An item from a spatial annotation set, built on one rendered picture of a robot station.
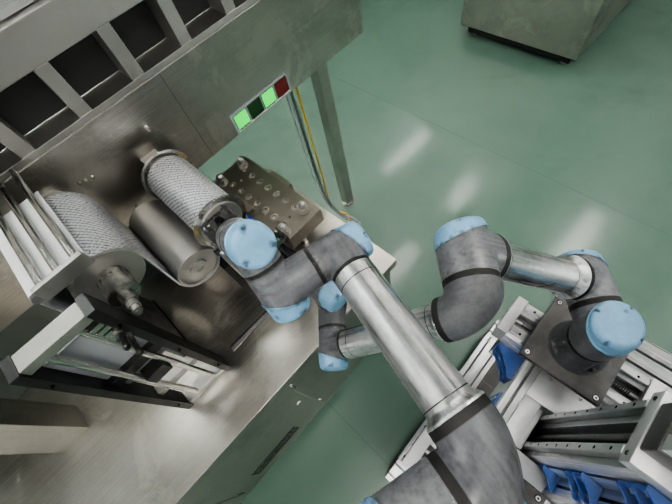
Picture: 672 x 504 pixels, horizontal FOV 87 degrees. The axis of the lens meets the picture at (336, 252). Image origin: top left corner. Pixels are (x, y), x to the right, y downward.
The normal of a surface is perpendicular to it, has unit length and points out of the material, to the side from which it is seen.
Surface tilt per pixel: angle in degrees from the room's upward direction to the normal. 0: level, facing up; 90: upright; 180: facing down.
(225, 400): 0
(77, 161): 90
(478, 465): 12
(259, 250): 50
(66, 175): 90
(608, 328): 8
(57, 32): 90
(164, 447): 0
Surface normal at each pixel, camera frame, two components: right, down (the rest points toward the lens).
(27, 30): 0.72, 0.55
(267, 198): -0.16, -0.46
